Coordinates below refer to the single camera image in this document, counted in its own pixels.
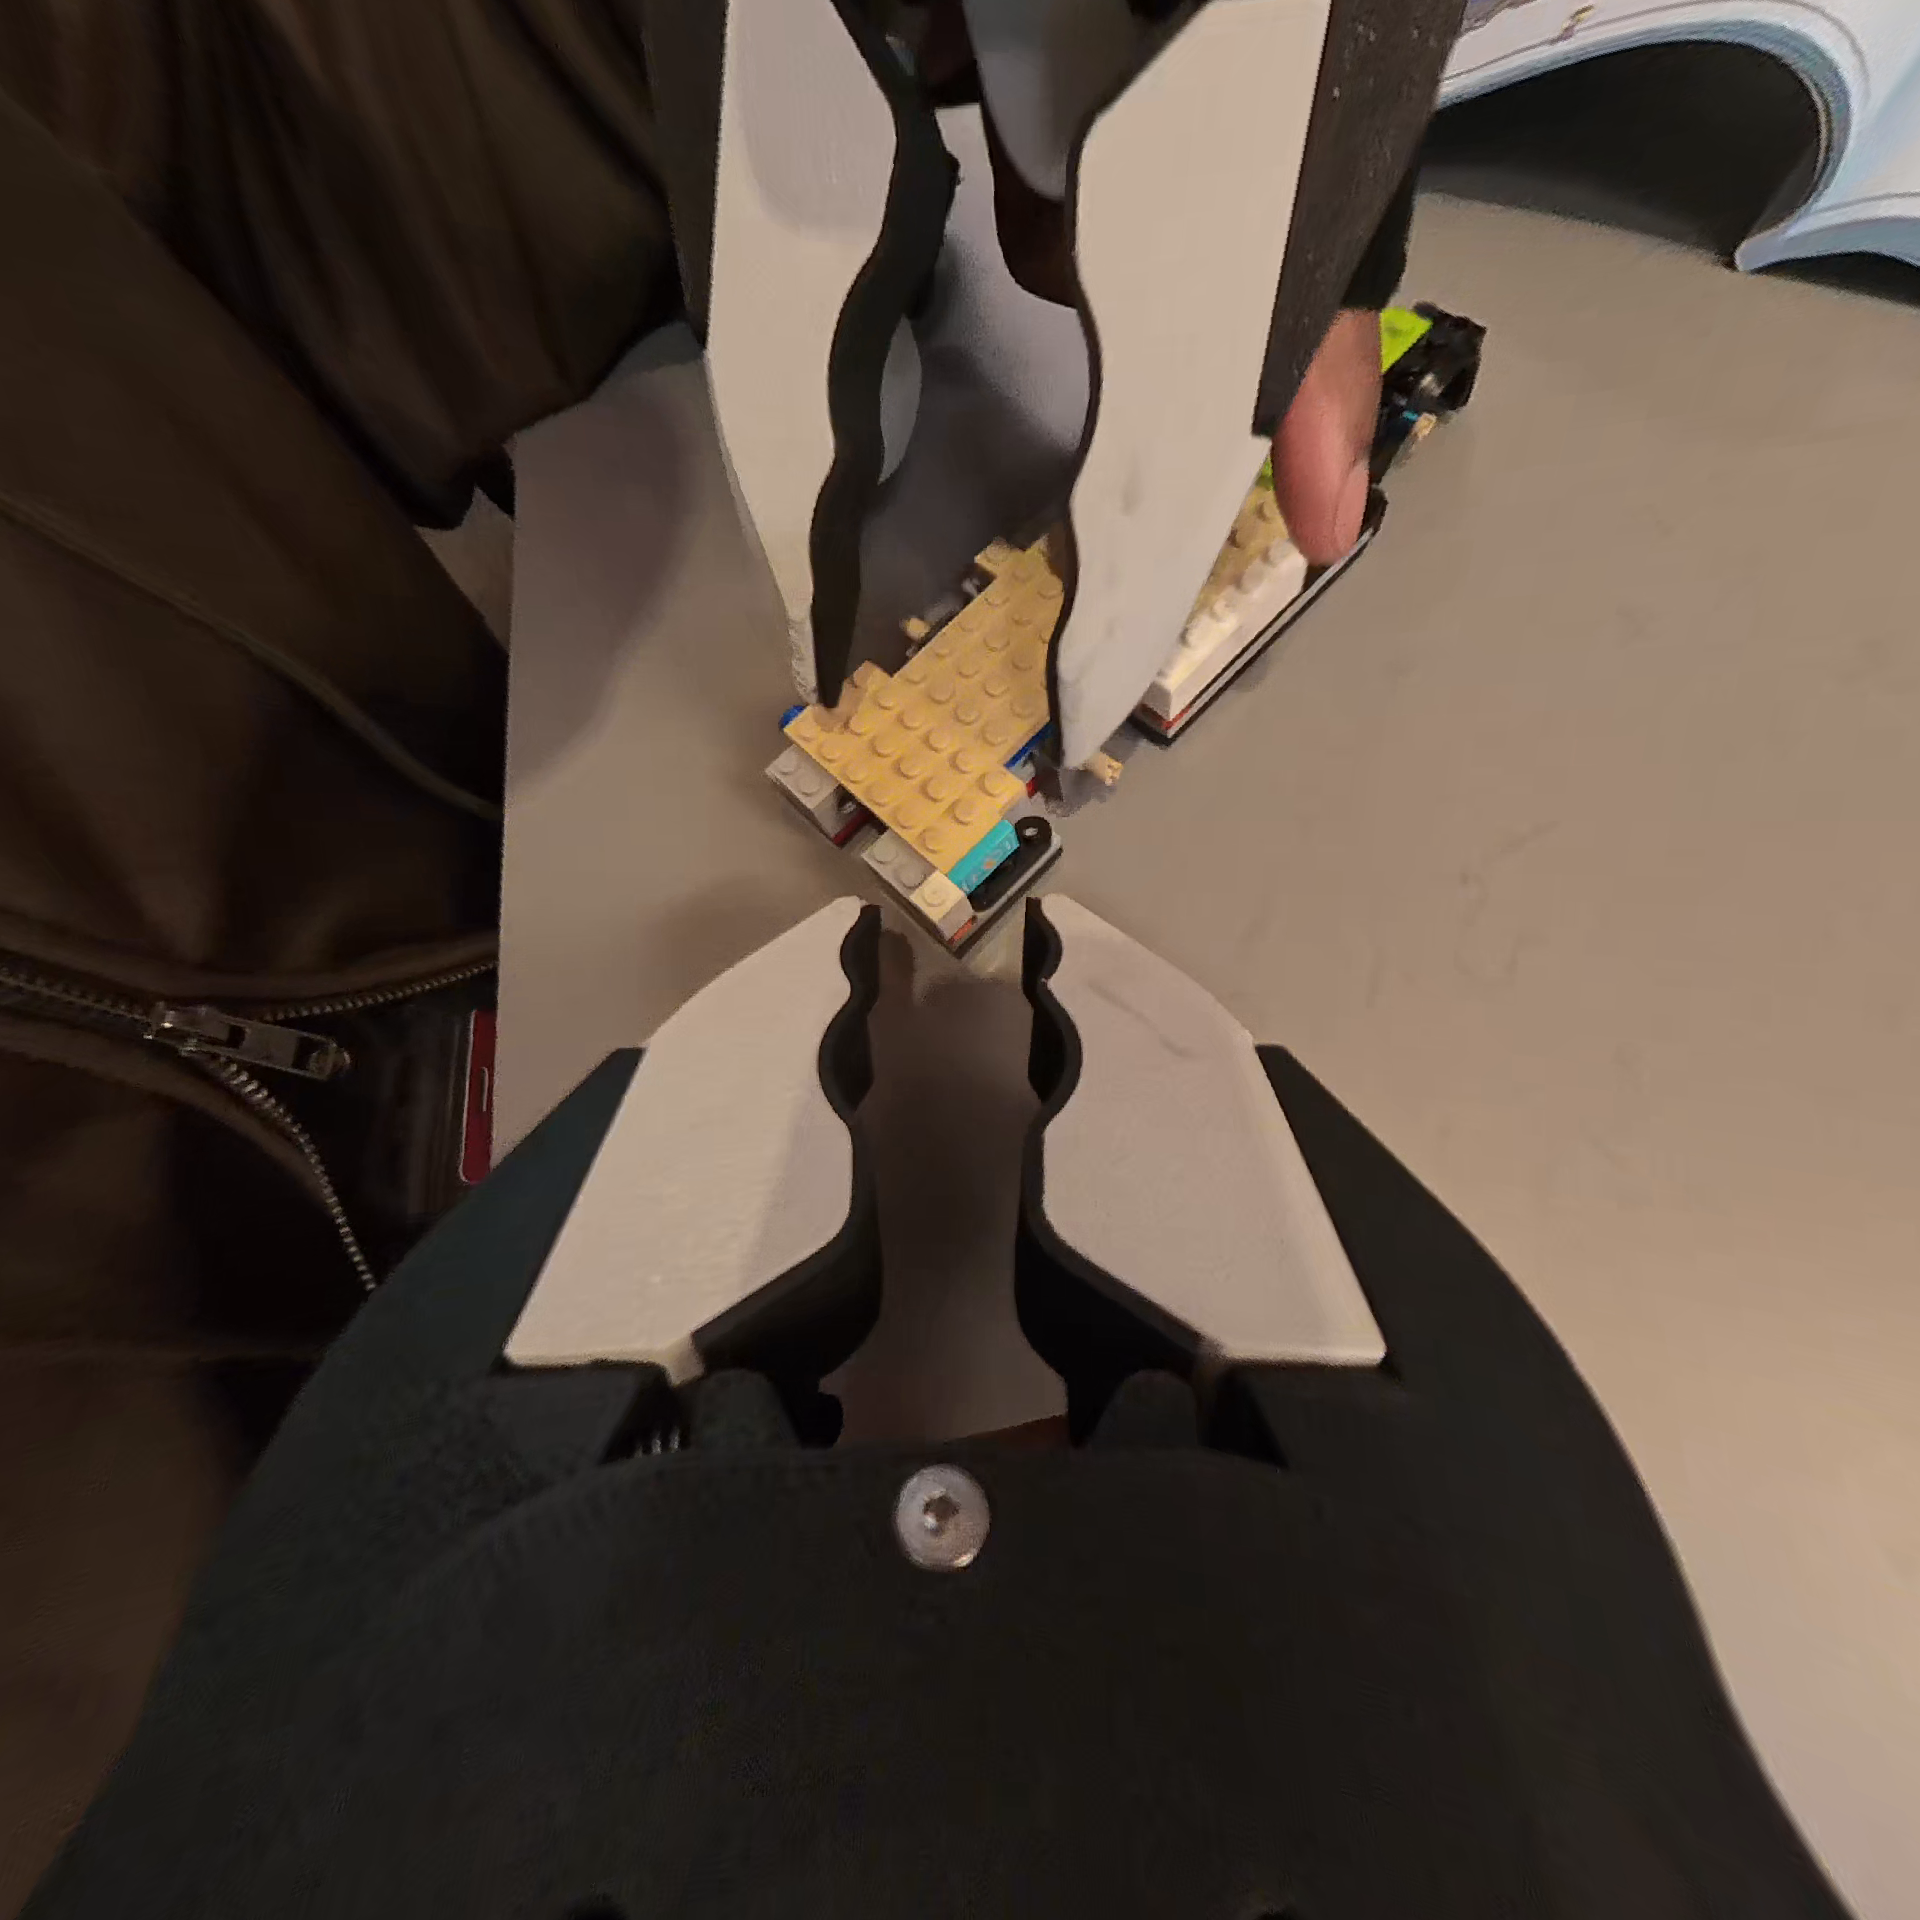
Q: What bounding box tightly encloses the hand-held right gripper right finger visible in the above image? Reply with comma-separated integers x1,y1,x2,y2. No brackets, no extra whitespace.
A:
1017,895,1387,1444

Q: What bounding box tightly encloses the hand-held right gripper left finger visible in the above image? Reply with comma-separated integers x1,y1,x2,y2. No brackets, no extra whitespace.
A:
507,896,886,1444

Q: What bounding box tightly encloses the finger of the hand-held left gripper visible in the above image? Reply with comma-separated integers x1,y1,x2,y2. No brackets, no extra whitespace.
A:
971,0,1469,759
701,0,964,706

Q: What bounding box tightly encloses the tan and white toy brick model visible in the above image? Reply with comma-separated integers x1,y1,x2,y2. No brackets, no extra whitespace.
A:
765,487,1389,955

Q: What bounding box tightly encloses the person's left hand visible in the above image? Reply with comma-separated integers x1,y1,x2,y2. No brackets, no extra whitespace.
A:
1271,181,1419,561

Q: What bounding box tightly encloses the green and black toy brick piece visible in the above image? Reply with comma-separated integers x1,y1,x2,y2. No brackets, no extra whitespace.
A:
1357,305,1491,485

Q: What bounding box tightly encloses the black item with red label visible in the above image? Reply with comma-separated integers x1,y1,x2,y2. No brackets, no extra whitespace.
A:
351,989,501,1203

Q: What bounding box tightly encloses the dark brown zip jacket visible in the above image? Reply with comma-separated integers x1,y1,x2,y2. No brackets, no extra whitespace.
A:
0,0,722,1361

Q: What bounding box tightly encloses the open instruction booklet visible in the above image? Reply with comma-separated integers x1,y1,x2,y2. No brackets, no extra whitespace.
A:
1431,0,1920,274

